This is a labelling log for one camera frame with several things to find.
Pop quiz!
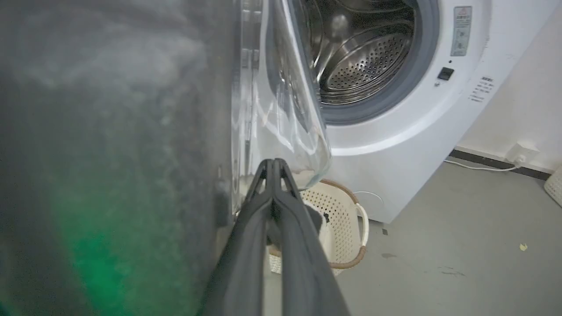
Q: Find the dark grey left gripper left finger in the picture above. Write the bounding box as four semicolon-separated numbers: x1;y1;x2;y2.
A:
197;159;274;316

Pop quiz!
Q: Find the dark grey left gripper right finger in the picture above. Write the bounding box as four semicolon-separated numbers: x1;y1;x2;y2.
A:
272;158;351;316

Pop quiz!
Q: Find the washing machine door with glass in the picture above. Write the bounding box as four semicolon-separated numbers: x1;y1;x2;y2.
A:
0;0;332;316

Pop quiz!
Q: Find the white front-load washing machine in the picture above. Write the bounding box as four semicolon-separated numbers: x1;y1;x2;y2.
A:
303;0;562;224

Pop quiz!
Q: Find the grey rubber door gasket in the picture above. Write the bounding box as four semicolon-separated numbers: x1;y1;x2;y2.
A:
320;0;440;126

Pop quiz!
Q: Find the cream perforated laundry basket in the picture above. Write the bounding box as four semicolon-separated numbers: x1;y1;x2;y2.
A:
267;179;370;276

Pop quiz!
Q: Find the stainless steel washer drum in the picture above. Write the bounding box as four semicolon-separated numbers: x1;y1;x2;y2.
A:
306;0;416;105

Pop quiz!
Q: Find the white perforated basket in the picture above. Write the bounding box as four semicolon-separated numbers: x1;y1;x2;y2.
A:
544;166;562;207

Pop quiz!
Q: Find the grey warning sticker label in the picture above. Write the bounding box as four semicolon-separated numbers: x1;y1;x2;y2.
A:
450;6;472;57

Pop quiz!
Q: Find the white power cable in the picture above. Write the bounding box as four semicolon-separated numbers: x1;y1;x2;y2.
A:
443;159;521;172

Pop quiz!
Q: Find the white wall power socket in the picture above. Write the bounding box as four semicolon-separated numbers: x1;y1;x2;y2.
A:
506;141;540;167

